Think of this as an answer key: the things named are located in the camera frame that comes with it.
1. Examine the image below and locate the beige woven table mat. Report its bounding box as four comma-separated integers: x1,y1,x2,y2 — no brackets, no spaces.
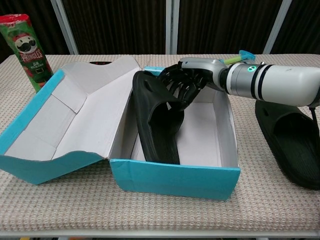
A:
0,53,320,232

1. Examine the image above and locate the white metal frame post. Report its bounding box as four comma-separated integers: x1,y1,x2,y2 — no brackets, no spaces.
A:
263,0,292,55
50,0,79,55
164,0,180,55

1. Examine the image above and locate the light blue cardboard shoe box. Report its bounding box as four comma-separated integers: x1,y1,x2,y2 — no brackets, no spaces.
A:
0,55,242,201

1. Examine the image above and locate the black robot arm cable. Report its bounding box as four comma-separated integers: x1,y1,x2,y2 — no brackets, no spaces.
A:
308,86,320,131

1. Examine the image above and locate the black rubber slipper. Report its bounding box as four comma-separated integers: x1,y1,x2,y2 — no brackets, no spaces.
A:
131,70,187,165
254,99,320,191

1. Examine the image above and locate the green Pringles can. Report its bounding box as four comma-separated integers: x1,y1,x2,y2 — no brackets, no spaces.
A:
0,13,54,94

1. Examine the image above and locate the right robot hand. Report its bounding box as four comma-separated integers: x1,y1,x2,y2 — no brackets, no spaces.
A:
159,56,227,111

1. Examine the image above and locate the green blue toy water pump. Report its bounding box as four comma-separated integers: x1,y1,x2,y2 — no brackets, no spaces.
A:
223,49,256,66

